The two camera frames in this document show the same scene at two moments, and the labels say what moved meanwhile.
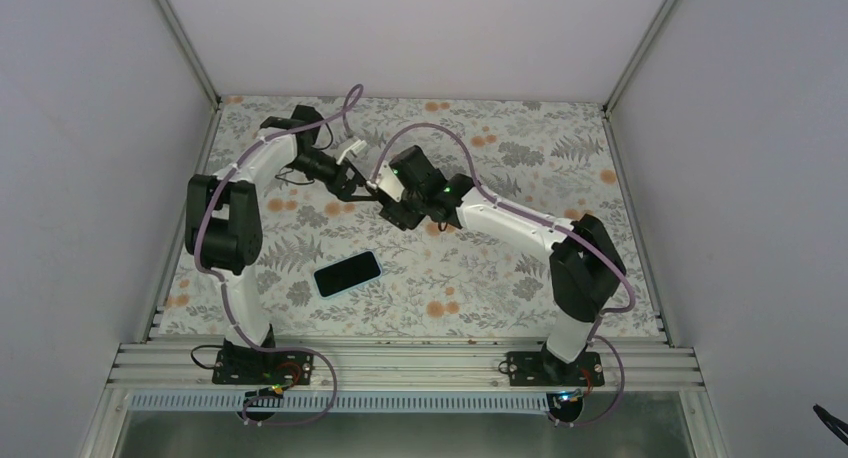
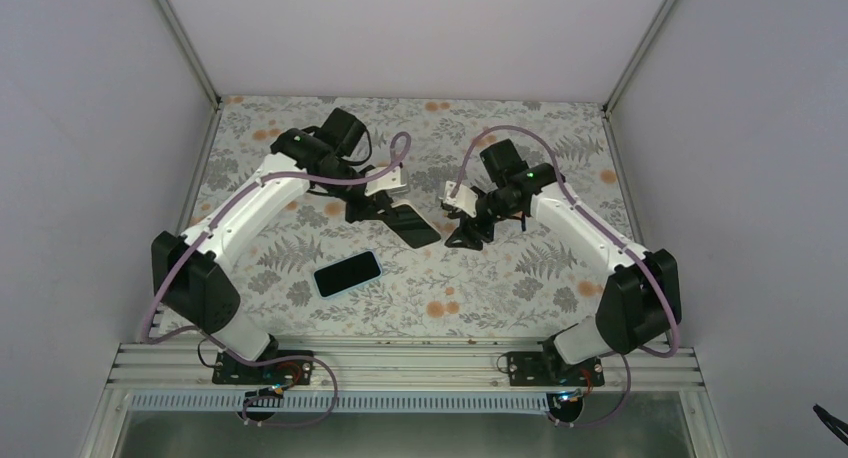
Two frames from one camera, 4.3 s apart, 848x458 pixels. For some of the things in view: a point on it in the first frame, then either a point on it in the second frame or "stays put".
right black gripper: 399,217 to 467,231
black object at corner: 832,422 stays put
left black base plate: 247,366 stays put
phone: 331,278 stays put
